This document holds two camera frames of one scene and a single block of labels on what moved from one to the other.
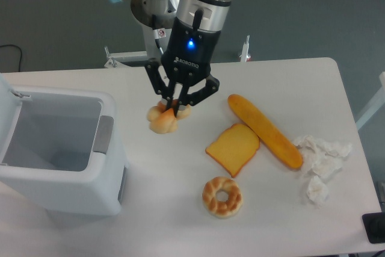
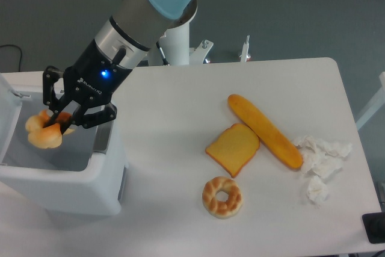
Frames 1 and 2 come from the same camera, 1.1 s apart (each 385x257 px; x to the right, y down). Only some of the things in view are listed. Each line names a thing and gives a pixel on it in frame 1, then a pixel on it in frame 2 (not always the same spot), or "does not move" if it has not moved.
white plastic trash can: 62,150 does not move
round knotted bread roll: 163,121 -> 50,136
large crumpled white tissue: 322,157 does not move
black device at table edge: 374,224 does not move
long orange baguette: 267,133 does not move
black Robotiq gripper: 186,56 -> 91,79
